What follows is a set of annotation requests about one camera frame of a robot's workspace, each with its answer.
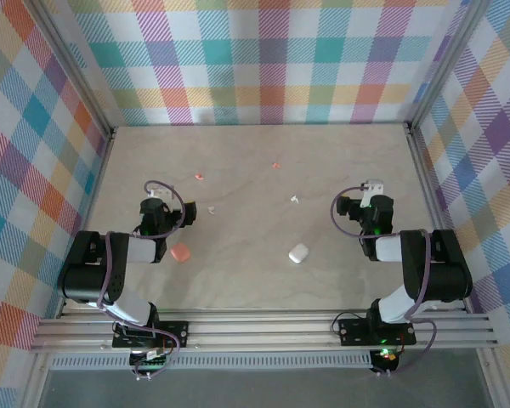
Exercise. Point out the pink earbud charging case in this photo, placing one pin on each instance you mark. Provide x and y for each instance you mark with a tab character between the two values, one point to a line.
180	253

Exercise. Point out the white earbud charging case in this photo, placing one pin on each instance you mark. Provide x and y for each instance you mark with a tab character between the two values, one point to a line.
298	253

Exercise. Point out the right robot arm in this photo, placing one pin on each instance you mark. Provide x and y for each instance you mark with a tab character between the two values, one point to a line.
442	272

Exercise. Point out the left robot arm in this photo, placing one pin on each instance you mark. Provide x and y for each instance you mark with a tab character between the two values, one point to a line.
89	276

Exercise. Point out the controller circuit board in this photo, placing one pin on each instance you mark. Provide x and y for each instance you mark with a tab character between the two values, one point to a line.
151	359
384	357

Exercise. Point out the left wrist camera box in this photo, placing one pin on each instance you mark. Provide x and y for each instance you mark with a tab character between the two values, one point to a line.
161	192

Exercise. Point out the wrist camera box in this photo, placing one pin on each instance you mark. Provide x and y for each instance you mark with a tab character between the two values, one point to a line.
372	189
161	192

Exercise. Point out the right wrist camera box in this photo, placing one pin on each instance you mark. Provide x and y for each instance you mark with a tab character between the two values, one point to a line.
372	189

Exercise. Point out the aluminium side rail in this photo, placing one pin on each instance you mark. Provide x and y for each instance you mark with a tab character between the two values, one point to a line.
88	212
435	208

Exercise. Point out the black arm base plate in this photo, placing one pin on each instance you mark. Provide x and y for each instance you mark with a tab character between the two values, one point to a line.
178	331
353	331

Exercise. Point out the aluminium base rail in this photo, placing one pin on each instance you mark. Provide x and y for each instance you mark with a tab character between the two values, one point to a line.
259	333

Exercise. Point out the aluminium frame post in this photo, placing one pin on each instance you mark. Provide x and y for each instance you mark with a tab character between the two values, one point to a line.
77	72
444	64

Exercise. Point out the aluminium frame leg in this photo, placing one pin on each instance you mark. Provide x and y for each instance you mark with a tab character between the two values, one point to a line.
493	382
36	382

